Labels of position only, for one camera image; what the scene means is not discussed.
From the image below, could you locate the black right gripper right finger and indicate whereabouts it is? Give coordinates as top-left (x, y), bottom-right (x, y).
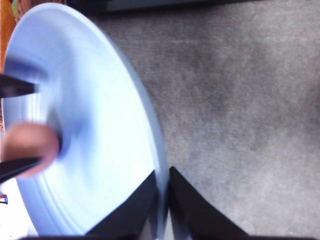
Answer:
top-left (169, 166), bottom-right (248, 239)

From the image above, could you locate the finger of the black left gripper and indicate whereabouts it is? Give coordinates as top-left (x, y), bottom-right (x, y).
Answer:
top-left (0, 156), bottom-right (44, 183)
top-left (0, 75), bottom-right (36, 99)

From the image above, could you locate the brown egg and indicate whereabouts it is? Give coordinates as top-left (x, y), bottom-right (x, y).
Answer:
top-left (1, 122), bottom-right (60, 178)

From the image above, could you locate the blue plate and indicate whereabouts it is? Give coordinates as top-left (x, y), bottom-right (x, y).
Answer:
top-left (3, 2), bottom-right (169, 240)

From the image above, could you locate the black tray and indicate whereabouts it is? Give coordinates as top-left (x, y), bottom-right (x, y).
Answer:
top-left (92, 0), bottom-right (265, 13)

